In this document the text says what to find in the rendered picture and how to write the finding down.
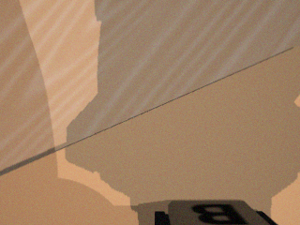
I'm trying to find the tan mat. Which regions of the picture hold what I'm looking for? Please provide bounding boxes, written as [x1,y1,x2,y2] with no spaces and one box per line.
[0,46,300,225]

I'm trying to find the tan block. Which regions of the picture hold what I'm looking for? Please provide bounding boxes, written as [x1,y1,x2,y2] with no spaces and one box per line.
[168,201,270,225]

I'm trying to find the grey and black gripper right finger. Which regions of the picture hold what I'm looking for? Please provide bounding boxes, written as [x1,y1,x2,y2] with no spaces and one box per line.
[255,211,277,225]

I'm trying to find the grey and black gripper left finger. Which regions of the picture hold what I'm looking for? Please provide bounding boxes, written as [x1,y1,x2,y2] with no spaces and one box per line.
[155,211,171,225]

